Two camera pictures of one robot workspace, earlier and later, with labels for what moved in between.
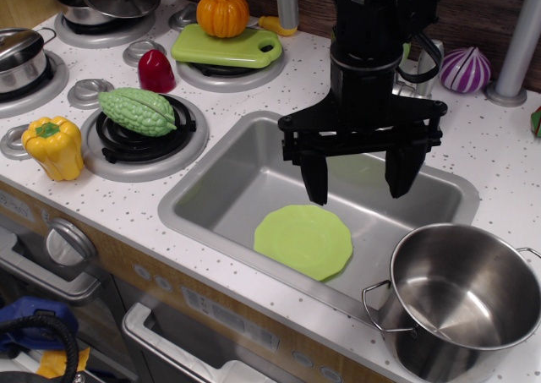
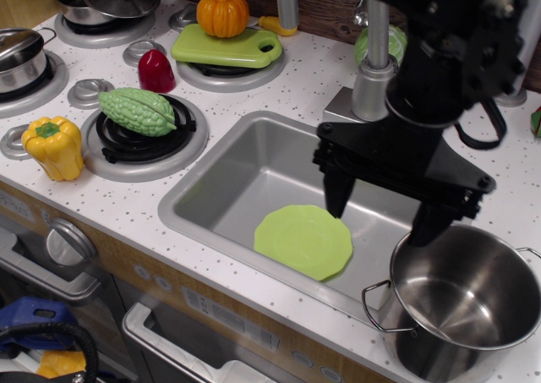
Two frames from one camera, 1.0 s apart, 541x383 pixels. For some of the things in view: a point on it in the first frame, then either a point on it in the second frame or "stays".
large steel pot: [461, 296] stays
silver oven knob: [68, 243] stays
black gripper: [363, 113] → [405, 155]
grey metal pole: [508, 91] stays
